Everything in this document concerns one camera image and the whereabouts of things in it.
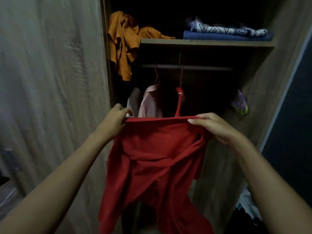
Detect person's right hand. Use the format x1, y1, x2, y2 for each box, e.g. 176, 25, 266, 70
188, 112, 245, 147

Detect person's left hand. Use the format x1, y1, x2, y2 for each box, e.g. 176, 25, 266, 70
94, 103, 134, 145

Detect purple hanger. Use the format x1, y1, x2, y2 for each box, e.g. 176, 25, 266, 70
230, 88, 248, 112

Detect red polo shirt white trim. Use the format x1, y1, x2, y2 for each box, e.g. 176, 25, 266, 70
174, 87, 186, 118

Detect orange shirt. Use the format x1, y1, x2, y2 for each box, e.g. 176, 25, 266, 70
108, 11, 176, 82

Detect person's left forearm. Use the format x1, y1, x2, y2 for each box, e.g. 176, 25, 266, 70
0, 133, 112, 234

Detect white navy striped shirt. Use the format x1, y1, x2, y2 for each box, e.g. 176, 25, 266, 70
126, 87, 144, 118

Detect pink shirt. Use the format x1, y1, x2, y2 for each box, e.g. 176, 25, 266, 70
138, 84, 164, 118

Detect white plastic bags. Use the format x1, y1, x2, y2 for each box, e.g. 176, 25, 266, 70
236, 187, 263, 221

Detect blue folded blanket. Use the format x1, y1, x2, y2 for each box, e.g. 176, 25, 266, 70
183, 30, 275, 42

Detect white patterned blanket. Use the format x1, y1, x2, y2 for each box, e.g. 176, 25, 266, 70
185, 16, 268, 38

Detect grey bedding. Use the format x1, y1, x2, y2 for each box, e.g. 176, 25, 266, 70
0, 179, 23, 217

